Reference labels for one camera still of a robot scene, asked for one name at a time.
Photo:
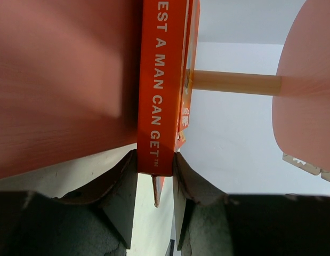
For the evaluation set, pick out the white Gillette pack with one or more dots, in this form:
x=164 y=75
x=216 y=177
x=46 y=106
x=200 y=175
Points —
x=307 y=167

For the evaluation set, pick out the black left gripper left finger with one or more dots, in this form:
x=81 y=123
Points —
x=95 y=219

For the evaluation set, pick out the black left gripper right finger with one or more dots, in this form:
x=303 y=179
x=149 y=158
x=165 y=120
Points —
x=209 y=221

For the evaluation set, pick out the orange razor cartridge box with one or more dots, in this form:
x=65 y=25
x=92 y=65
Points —
x=164 y=29

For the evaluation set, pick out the pink three-tier shelf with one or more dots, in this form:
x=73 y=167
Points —
x=69 y=80

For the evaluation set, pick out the orange Gillette box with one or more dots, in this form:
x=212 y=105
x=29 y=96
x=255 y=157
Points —
x=189 y=67

